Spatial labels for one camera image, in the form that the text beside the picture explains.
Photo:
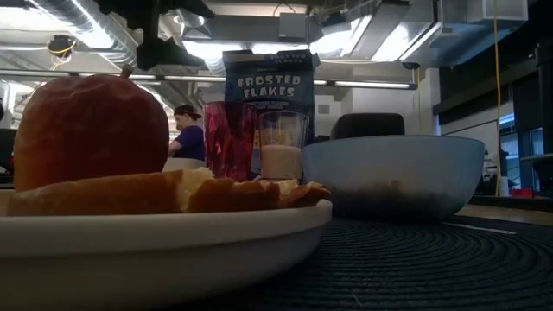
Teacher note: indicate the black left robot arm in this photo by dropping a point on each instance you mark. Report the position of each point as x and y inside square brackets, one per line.
[164, 54]

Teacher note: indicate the person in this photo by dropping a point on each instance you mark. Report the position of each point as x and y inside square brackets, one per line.
[190, 140]

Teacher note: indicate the bread slice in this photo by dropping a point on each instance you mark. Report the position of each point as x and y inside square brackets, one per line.
[129, 194]

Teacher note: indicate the red apple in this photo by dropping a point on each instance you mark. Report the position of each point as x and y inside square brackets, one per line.
[90, 129]

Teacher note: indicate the Frosted Flakes cereal box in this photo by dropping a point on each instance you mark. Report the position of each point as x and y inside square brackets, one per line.
[268, 86]

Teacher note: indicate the white container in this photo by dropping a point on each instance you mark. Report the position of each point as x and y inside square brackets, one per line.
[186, 164]

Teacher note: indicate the beige plate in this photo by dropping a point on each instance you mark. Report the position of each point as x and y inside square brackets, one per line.
[151, 255]

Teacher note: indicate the blue bowl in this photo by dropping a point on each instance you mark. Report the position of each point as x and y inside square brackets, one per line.
[393, 173]

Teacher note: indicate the red faceted tumbler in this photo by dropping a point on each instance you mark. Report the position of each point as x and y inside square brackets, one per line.
[229, 142]

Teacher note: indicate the clear glass of milk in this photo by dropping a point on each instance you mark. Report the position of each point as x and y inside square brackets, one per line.
[281, 162]

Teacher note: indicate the long ceiling light strip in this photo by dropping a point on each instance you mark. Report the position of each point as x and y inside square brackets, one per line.
[371, 84]

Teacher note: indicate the dark woven placemat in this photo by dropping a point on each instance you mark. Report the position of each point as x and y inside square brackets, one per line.
[432, 268]

